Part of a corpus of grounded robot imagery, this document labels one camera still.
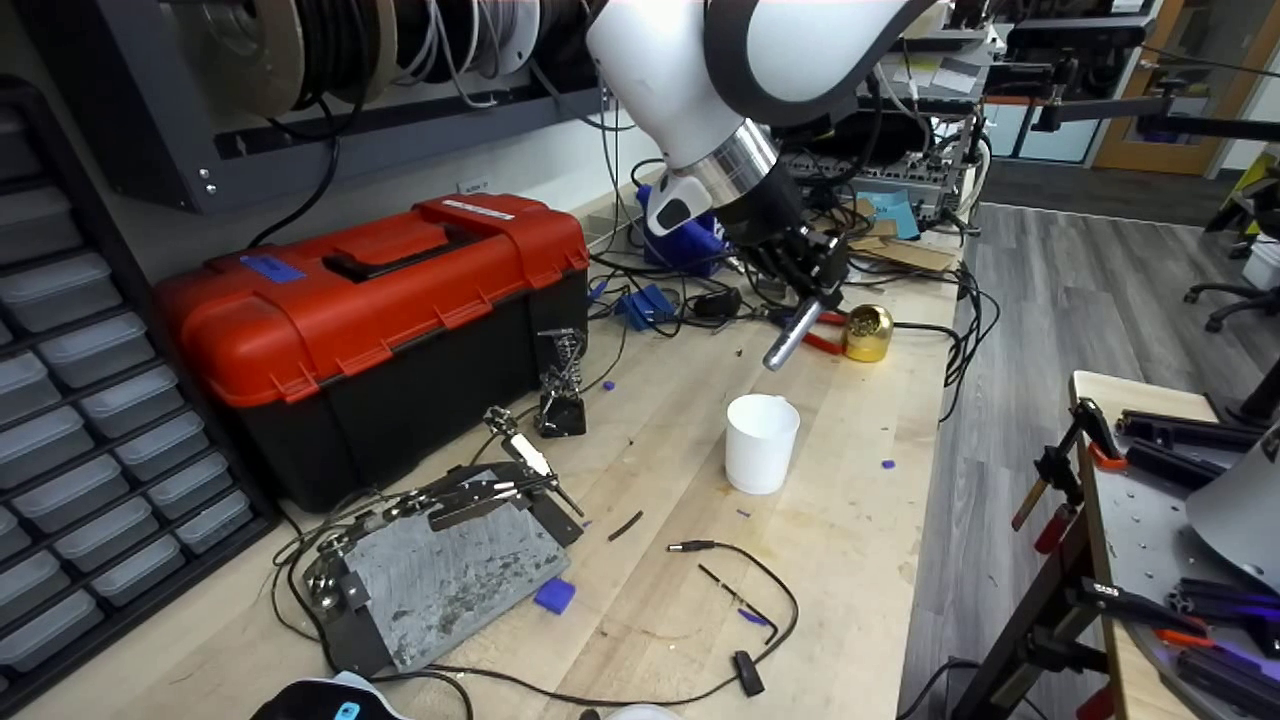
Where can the small purple plastic block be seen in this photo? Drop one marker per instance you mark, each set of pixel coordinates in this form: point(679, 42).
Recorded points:
point(557, 599)

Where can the black helping hands tool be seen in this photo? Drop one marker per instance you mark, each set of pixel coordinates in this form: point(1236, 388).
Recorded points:
point(562, 402)

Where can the blue plastic connector block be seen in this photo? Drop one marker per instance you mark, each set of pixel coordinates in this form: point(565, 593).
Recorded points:
point(647, 307)

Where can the dark metal spool rack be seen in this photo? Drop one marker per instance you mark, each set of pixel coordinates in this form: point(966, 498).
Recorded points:
point(133, 145)

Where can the black swivel chair base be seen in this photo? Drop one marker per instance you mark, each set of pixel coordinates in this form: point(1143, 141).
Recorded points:
point(1245, 303)

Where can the red black toolbox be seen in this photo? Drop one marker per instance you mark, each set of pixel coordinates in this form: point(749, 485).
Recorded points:
point(374, 307)

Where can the black boom bar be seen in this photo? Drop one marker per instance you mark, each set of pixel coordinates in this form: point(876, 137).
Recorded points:
point(1201, 125)

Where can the black grey handheld device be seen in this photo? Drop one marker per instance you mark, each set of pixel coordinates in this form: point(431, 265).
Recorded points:
point(321, 701)

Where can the wooden side table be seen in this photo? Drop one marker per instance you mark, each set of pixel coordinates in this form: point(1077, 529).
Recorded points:
point(1135, 535)

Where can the small parts drawer cabinet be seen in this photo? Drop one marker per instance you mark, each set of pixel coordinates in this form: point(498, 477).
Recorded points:
point(95, 443)

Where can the white plastic cup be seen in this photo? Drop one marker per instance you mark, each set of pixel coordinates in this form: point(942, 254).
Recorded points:
point(761, 455)

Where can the gold dome bell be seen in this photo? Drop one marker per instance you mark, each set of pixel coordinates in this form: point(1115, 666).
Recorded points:
point(871, 337)

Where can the black orange bar clamp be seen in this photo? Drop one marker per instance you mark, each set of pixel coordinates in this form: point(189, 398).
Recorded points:
point(1067, 465)

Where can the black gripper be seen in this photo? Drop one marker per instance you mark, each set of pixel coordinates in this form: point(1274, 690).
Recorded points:
point(781, 222)

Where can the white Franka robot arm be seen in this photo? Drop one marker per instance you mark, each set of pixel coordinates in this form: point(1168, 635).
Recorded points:
point(786, 54)

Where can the blue soldering station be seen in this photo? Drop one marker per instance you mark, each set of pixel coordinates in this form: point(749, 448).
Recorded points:
point(698, 246)

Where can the grey black marker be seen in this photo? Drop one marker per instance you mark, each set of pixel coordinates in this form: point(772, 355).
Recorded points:
point(790, 337)

